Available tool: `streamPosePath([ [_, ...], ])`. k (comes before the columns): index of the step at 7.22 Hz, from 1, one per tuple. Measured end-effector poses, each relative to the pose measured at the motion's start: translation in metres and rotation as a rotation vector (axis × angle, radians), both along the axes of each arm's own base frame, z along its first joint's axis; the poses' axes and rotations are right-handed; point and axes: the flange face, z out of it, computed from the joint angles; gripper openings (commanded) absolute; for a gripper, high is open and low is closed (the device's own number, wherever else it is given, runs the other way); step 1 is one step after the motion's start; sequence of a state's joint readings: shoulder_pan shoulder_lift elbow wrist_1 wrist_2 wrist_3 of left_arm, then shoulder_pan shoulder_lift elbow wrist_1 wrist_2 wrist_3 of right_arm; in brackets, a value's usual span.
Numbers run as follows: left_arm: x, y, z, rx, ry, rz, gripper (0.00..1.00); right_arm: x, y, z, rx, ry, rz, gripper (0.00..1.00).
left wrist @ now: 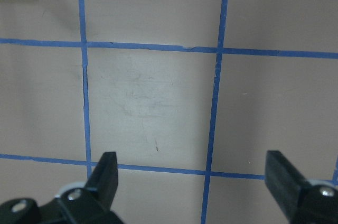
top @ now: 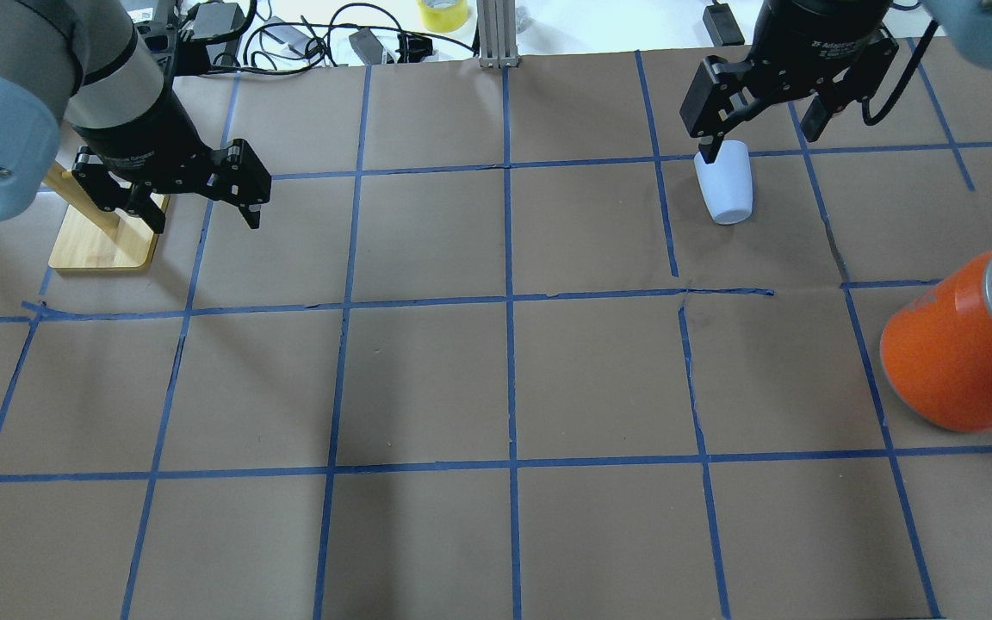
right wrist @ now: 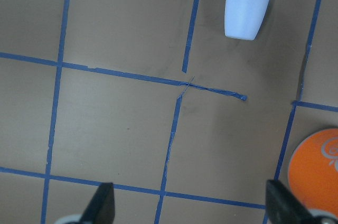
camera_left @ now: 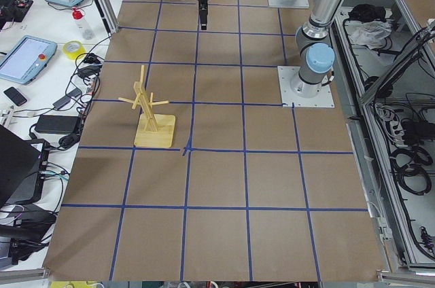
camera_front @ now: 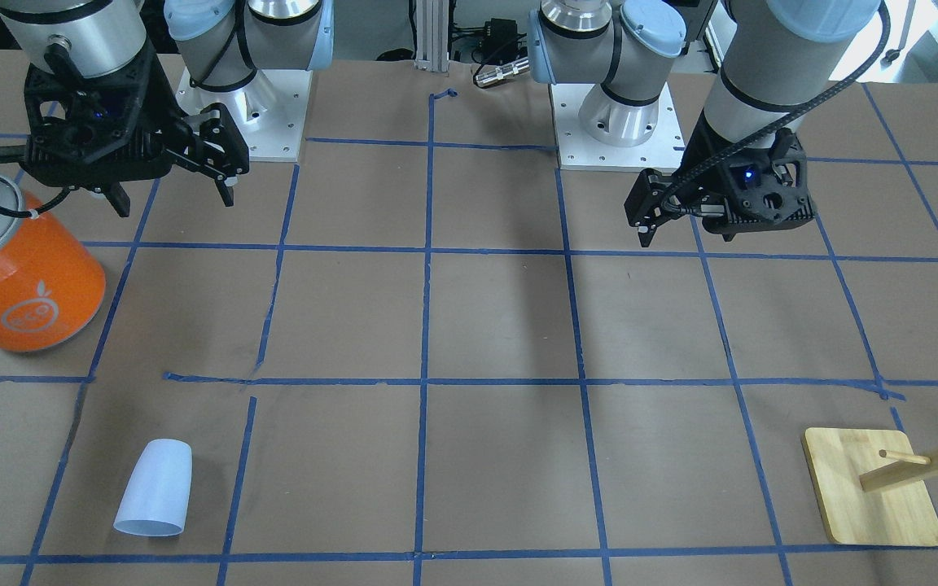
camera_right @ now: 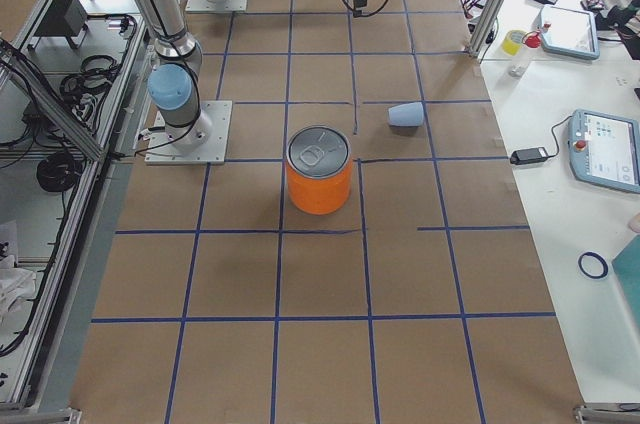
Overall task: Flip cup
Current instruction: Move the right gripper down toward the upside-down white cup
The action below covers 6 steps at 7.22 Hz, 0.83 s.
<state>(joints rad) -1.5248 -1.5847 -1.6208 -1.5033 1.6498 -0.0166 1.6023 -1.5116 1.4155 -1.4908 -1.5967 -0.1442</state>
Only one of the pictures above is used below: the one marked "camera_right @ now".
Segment red round object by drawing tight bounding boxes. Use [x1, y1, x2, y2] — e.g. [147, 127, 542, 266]
[522, 30, 542, 49]

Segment large orange can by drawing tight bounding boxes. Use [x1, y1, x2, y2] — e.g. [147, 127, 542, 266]
[286, 125, 352, 215]

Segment blue teach pendant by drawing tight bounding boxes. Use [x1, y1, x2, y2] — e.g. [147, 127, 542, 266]
[537, 5, 600, 60]
[568, 109, 639, 194]

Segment far blue teach pendant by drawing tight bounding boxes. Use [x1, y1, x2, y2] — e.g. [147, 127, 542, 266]
[537, 5, 600, 60]

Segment black power adapter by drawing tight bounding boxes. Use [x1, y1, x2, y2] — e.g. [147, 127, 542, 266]
[509, 147, 549, 166]

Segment light blue plastic cup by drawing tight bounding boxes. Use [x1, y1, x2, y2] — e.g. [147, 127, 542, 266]
[388, 102, 424, 127]

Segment aluminium frame rail left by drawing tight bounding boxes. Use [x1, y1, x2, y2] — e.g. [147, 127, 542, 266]
[1, 39, 106, 161]

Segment teal board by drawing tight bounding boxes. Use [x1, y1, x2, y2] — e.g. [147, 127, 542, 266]
[613, 235, 640, 323]

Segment yellow tape roll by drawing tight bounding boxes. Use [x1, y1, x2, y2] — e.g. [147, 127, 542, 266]
[501, 29, 527, 56]

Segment near blue teach pendant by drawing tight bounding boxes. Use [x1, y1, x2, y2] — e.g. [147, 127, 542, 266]
[568, 109, 639, 194]

